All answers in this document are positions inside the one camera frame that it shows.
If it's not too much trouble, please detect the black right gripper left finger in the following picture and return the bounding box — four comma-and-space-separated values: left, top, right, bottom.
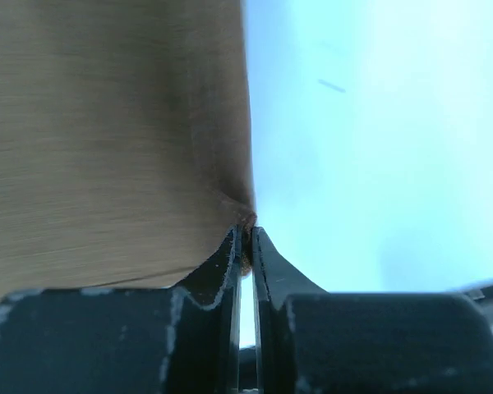
0, 227, 242, 393

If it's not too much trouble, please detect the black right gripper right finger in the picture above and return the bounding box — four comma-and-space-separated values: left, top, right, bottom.
252, 227, 493, 393

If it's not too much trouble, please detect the brown cloth napkin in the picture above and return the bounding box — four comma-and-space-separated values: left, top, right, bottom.
0, 1, 256, 299

